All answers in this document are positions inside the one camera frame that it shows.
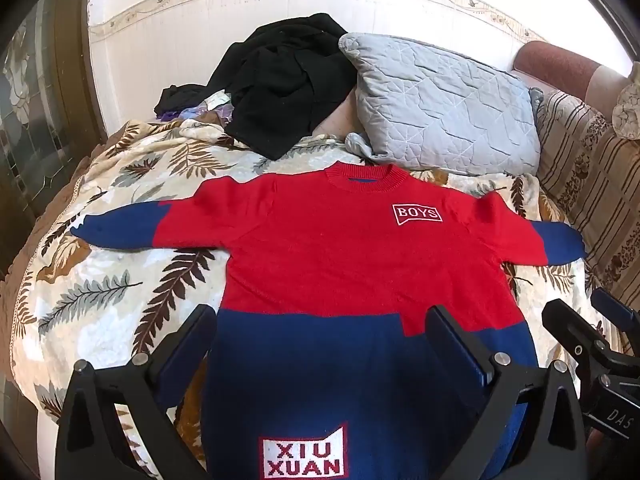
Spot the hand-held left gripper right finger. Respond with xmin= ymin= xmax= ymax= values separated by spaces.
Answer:
xmin=424 ymin=304 xmax=588 ymax=480

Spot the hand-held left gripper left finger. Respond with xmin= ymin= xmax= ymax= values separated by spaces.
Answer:
xmin=55 ymin=304 xmax=218 ymax=480

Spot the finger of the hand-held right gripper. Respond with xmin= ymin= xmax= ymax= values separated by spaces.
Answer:
xmin=590 ymin=287 xmax=640 ymax=333
xmin=541 ymin=299 xmax=621 ymax=386

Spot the red and blue knit sweater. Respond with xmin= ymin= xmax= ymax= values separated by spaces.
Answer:
xmin=70 ymin=161 xmax=587 ymax=480

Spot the black clothes pile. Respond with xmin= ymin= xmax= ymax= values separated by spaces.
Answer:
xmin=154 ymin=12 xmax=359 ymax=161

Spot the leaf print fleece blanket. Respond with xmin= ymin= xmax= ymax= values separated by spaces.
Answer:
xmin=10 ymin=119 xmax=626 ymax=480

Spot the striped floral sofa cushion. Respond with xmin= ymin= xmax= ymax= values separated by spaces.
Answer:
xmin=534 ymin=88 xmax=640 ymax=306

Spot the beige lace cloth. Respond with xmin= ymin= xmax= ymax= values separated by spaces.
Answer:
xmin=611 ymin=62 xmax=640 ymax=141

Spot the grey quilted pillow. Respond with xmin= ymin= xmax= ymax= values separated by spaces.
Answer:
xmin=338 ymin=32 xmax=544 ymax=177

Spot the purple plastic bag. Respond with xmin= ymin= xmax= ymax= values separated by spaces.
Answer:
xmin=160 ymin=91 xmax=236 ymax=123

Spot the pink cushion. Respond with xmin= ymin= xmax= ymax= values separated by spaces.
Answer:
xmin=314 ymin=87 xmax=363 ymax=137

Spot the reddish brown bolster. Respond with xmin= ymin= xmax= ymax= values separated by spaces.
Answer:
xmin=513 ymin=40 xmax=628 ymax=107

